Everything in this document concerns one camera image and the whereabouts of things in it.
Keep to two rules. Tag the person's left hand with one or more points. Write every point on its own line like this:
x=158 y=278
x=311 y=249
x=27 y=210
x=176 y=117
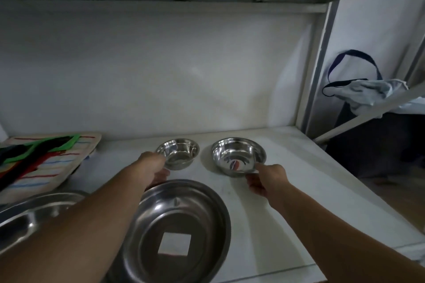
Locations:
x=153 y=167

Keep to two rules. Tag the person's right hand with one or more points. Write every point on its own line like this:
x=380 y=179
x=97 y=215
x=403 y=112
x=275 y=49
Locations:
x=269 y=180

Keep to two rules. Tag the person's left thumb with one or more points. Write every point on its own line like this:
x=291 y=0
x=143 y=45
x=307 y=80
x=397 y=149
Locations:
x=158 y=157

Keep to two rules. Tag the person's right thumb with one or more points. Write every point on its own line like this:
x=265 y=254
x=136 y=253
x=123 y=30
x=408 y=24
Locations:
x=260 y=168

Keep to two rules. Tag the small steel bowl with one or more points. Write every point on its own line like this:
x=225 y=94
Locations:
x=178 y=154

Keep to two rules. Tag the medium steel bowl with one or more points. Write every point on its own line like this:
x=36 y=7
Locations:
x=237 y=156

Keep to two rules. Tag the person's right forearm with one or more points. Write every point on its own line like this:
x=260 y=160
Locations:
x=335 y=241

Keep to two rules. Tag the person's left forearm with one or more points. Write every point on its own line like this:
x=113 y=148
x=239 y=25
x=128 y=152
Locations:
x=74 y=223

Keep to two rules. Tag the large steel plate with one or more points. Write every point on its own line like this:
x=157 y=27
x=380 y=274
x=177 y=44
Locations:
x=181 y=234

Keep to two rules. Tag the striped cloth mat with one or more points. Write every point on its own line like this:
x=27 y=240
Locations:
x=49 y=166

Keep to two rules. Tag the dark fabric pile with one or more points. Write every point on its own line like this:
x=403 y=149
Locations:
x=378 y=145

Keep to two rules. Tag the black green red cloth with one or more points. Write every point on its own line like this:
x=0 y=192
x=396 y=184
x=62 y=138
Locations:
x=31 y=153

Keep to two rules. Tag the steel compartment tray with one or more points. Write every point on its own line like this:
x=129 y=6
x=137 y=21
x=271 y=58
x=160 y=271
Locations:
x=23 y=218

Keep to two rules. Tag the white metal shelf frame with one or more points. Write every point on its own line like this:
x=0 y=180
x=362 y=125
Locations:
x=318 y=70

